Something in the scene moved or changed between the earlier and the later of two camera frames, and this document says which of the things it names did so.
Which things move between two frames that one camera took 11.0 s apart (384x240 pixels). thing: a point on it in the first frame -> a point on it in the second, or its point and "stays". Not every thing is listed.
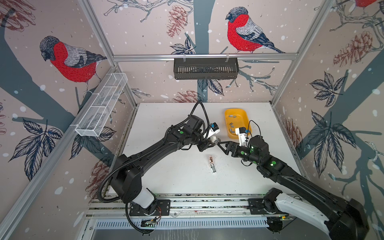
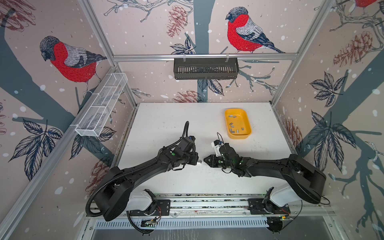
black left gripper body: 202,144 -> 192,158
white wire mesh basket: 98,110 stays
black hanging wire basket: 206,69 stays
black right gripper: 236,147 -> 212,161
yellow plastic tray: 236,118 stays
